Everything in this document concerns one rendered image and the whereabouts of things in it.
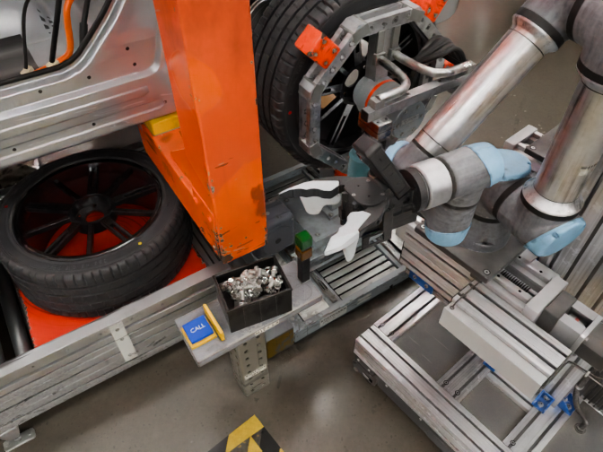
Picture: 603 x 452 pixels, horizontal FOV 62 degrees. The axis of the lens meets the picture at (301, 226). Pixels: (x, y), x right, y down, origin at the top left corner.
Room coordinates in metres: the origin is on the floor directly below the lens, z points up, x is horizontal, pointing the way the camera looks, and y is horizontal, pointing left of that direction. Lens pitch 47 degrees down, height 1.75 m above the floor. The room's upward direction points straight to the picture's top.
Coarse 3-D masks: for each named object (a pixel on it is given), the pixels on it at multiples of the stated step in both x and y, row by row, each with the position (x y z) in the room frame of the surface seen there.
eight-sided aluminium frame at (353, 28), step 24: (408, 0) 1.50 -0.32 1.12; (360, 24) 1.35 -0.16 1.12; (384, 24) 1.40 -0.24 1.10; (432, 24) 1.50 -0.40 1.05; (312, 72) 1.31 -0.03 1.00; (336, 72) 1.31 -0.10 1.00; (312, 96) 1.26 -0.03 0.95; (312, 120) 1.26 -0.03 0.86; (312, 144) 1.26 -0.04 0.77; (336, 168) 1.32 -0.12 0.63
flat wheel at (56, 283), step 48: (48, 192) 1.39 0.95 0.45; (96, 192) 1.36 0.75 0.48; (144, 192) 1.36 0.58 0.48; (0, 240) 1.10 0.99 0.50; (48, 240) 1.30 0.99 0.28; (144, 240) 1.10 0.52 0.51; (192, 240) 1.28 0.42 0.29; (48, 288) 0.95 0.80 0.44; (96, 288) 0.96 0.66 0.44; (144, 288) 1.02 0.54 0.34
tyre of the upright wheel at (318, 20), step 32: (288, 0) 1.50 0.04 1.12; (320, 0) 1.45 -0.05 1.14; (352, 0) 1.43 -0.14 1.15; (384, 0) 1.50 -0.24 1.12; (256, 32) 1.50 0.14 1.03; (288, 32) 1.40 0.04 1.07; (256, 64) 1.43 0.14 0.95; (288, 64) 1.33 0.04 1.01; (288, 96) 1.31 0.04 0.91; (288, 128) 1.31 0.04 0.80
